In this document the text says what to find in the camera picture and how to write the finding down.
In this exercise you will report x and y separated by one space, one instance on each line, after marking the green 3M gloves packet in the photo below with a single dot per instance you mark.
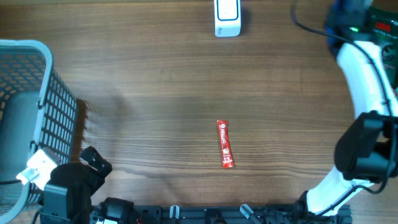
384 25

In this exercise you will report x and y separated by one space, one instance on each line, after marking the red stick packet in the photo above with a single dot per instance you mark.
227 157

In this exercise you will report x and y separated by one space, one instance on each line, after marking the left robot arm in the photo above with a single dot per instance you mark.
67 195

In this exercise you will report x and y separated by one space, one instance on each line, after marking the white barcode scanner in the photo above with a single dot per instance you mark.
227 14

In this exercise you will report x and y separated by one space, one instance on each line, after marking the grey plastic mesh basket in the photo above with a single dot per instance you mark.
37 110

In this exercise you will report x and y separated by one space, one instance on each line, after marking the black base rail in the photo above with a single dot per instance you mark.
282 213

